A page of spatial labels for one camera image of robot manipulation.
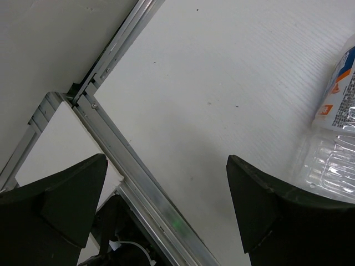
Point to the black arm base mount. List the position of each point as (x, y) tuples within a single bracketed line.
[(122, 238)]

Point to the aluminium frame rail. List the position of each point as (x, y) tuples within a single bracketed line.
[(144, 196)]

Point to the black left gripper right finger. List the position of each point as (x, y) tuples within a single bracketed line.
[(281, 224)]

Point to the clear crushed plastic bottle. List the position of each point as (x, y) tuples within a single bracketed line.
[(326, 162)]

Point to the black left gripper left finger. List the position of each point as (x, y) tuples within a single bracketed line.
[(48, 222)]

